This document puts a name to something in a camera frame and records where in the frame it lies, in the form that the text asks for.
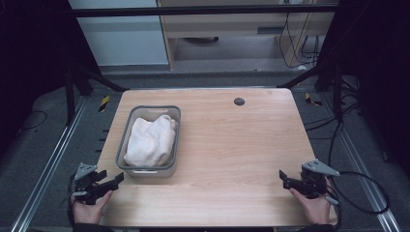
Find aluminium floor rail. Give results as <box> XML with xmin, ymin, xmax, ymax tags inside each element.
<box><xmin>9</xmin><ymin>96</ymin><xmax>89</xmax><ymax>232</ymax></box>
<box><xmin>321</xmin><ymin>92</ymin><xmax>404</xmax><ymax>232</ymax></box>

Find hanging black desk cables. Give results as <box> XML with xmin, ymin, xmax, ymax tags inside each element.
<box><xmin>278</xmin><ymin>12</ymin><xmax>321</xmax><ymax>70</ymax></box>

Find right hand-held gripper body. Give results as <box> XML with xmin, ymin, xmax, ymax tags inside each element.
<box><xmin>299</xmin><ymin>159</ymin><xmax>341</xmax><ymax>207</ymax></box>

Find thin black floor cable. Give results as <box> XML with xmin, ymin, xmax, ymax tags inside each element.
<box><xmin>18</xmin><ymin>109</ymin><xmax>48</xmax><ymax>131</ymax></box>

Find black looped gripper cable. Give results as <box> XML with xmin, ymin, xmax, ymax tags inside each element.
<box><xmin>327</xmin><ymin>120</ymin><xmax>392</xmax><ymax>216</ymax></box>

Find light wooden desk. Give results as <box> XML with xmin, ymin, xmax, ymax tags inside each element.
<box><xmin>156</xmin><ymin>0</ymin><xmax>340</xmax><ymax>71</ymax></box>

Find black horizontal frame bar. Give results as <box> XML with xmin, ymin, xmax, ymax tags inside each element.
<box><xmin>69</xmin><ymin>4</ymin><xmax>340</xmax><ymax>18</ymax></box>

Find black metal stand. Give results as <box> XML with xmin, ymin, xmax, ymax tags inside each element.
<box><xmin>63</xmin><ymin>62</ymin><xmax>131</xmax><ymax>128</ymax></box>
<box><xmin>276</xmin><ymin>60</ymin><xmax>345</xmax><ymax>124</ymax></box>

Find grey plastic basket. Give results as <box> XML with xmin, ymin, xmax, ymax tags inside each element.
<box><xmin>115</xmin><ymin>104</ymin><xmax>182</xmax><ymax>179</ymax></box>

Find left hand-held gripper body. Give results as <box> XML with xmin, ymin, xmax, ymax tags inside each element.
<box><xmin>72</xmin><ymin>162</ymin><xmax>107</xmax><ymax>206</ymax></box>

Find white towel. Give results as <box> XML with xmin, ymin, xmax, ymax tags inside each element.
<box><xmin>123</xmin><ymin>114</ymin><xmax>179</xmax><ymax>168</ymax></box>

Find person's right hand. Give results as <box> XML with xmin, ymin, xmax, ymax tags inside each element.
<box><xmin>287</xmin><ymin>187</ymin><xmax>334</xmax><ymax>226</ymax></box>

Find black floor cables bundle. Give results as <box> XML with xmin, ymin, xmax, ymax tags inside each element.
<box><xmin>304</xmin><ymin>76</ymin><xmax>366</xmax><ymax>141</ymax></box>

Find black curtain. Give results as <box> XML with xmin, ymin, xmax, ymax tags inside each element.
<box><xmin>317</xmin><ymin>0</ymin><xmax>410</xmax><ymax>180</ymax></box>
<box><xmin>0</xmin><ymin>0</ymin><xmax>102</xmax><ymax>158</ymax></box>

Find person's left hand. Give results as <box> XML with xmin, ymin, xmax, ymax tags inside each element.
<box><xmin>71</xmin><ymin>189</ymin><xmax>114</xmax><ymax>225</ymax></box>

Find white cabinet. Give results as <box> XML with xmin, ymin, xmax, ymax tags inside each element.
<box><xmin>67</xmin><ymin>0</ymin><xmax>170</xmax><ymax>68</ymax></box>

